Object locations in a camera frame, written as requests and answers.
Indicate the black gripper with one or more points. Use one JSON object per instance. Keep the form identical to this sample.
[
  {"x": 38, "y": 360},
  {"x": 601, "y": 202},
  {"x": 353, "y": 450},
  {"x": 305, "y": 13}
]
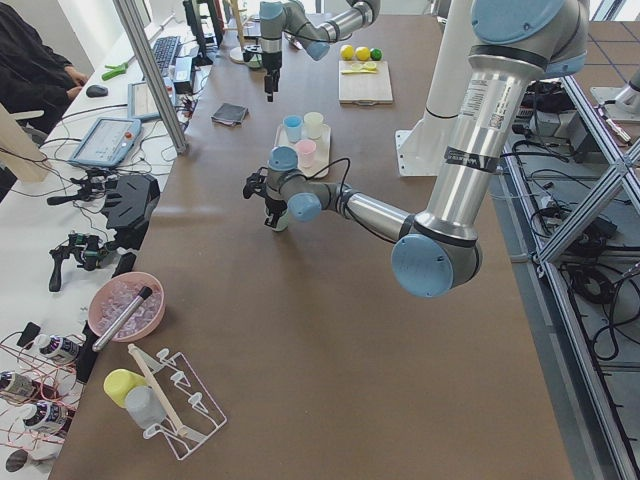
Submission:
[
  {"x": 273, "y": 61},
  {"x": 272, "y": 205}
]

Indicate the green cup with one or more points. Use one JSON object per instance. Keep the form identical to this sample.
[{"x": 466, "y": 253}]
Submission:
[{"x": 283, "y": 223}]

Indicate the blue cup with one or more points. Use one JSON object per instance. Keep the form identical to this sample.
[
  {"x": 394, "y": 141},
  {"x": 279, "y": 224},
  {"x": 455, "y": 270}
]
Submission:
[{"x": 292, "y": 125}]

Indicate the pale yellow cup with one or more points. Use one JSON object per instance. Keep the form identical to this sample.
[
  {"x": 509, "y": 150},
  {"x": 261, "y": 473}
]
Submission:
[{"x": 313, "y": 124}]

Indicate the pink cup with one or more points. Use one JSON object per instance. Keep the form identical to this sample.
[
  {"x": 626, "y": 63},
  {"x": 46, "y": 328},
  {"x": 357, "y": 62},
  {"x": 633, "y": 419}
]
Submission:
[{"x": 306, "y": 151}]

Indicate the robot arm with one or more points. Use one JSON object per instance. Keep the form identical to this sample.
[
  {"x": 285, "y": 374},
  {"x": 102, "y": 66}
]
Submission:
[
  {"x": 507, "y": 46},
  {"x": 280, "y": 17}
]

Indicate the beige rabbit tray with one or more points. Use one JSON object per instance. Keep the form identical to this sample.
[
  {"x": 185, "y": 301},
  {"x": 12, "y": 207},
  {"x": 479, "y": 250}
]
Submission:
[{"x": 320, "y": 167}]

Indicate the green bowl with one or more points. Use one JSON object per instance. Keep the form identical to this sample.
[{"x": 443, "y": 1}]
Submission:
[{"x": 253, "y": 59}]

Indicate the wooden cup stand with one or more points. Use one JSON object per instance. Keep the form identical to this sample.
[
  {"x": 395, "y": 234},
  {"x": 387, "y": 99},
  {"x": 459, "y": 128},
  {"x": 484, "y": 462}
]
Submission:
[{"x": 239, "y": 18}]

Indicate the grey folded cloth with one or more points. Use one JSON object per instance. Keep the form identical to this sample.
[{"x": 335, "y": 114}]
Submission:
[{"x": 230, "y": 114}]

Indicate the yellow plastic knife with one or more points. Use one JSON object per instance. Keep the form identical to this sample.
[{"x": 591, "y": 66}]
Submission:
[{"x": 357, "y": 72}]

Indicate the lower whole lemon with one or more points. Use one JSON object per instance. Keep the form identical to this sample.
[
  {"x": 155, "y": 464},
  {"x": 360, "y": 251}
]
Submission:
[{"x": 347, "y": 52}]

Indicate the whole lemon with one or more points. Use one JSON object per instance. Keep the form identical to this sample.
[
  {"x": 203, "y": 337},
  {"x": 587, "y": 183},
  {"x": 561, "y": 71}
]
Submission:
[
  {"x": 362, "y": 53},
  {"x": 347, "y": 52}
]

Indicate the wooden cutting board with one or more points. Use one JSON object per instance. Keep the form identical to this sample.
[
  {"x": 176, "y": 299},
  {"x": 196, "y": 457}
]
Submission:
[{"x": 365, "y": 89}]

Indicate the upper whole lemon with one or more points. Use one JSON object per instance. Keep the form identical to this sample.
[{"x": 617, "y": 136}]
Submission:
[{"x": 362, "y": 53}]

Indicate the green lime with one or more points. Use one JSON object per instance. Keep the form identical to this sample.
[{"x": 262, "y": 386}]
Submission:
[{"x": 376, "y": 54}]

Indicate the black keyboard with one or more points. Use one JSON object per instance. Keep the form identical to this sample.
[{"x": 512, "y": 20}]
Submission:
[{"x": 165, "y": 50}]

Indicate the metal tube in bowl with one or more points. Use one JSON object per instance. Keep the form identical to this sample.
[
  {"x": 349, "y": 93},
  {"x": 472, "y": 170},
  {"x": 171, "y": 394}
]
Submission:
[{"x": 144, "y": 293}]

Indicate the teach pendant tablet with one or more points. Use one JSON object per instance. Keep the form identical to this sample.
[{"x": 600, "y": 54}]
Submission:
[{"x": 107, "y": 142}]

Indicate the computer mouse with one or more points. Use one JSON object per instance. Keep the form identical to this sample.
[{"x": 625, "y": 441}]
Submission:
[{"x": 96, "y": 91}]

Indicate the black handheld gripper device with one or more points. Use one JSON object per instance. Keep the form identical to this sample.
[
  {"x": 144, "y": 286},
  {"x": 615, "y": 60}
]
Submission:
[{"x": 88, "y": 250}]

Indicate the yellow cup on rack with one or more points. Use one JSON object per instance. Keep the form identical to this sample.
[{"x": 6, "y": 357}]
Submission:
[{"x": 119, "y": 382}]

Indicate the grey cup on rack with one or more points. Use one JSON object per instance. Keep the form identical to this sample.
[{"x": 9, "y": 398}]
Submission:
[{"x": 144, "y": 407}]

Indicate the person in black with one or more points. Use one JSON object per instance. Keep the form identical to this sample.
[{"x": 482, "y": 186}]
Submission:
[{"x": 33, "y": 76}]

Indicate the aluminium frame post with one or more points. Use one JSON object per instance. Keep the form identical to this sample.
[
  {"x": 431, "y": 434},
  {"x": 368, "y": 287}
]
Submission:
[{"x": 133, "y": 26}]

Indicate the white wire rack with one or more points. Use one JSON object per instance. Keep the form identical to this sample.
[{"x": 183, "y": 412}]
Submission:
[{"x": 192, "y": 414}]

